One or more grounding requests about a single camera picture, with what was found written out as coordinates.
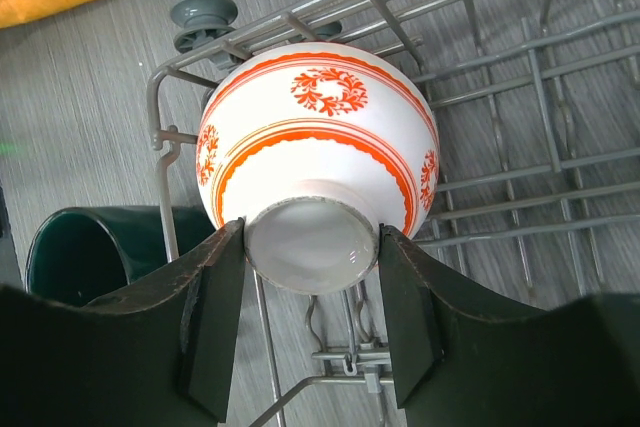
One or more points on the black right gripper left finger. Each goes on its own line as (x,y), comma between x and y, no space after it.
(159,352)

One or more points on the dark green mug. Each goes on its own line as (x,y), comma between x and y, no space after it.
(79,254)

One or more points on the white red patterned bowl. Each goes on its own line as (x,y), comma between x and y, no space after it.
(316,146)

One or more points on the grey wire dish rack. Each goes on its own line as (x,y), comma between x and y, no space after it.
(537,102)

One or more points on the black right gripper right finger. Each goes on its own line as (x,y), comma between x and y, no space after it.
(464,355)

